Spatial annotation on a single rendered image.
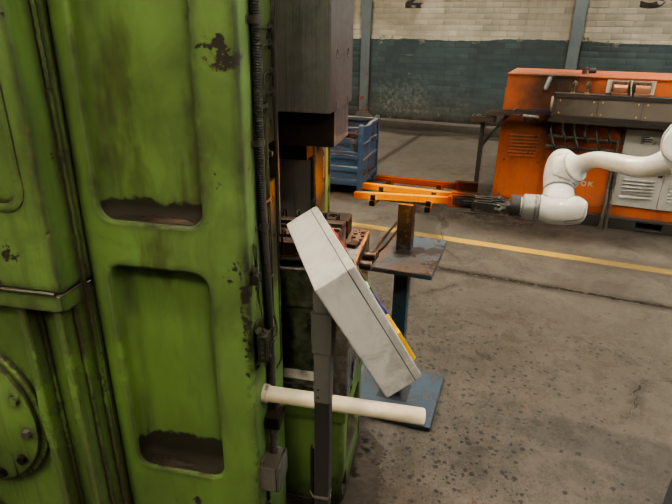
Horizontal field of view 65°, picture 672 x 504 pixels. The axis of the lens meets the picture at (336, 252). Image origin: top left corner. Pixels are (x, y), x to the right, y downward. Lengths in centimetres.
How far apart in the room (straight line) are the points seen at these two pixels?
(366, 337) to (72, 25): 92
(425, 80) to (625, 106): 495
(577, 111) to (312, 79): 371
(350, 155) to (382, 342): 453
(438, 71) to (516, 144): 438
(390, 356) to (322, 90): 71
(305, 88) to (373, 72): 821
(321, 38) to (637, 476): 197
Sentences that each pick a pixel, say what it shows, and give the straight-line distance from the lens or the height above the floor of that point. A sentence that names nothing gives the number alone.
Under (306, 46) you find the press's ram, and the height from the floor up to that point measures 153.
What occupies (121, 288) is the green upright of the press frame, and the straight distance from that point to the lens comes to 153.
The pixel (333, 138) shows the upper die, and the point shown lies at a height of 129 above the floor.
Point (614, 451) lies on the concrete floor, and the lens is 257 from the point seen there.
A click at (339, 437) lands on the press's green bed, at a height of 30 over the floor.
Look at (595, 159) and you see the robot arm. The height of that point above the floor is 119.
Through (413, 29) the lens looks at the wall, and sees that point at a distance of 939.
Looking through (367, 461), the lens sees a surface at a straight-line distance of 224.
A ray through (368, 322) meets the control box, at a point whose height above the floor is 109.
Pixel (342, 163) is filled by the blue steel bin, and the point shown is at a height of 32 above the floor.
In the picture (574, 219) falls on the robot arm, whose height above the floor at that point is 99.
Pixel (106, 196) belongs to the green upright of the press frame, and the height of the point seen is 117.
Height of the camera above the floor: 156
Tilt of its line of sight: 23 degrees down
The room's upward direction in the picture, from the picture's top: 1 degrees clockwise
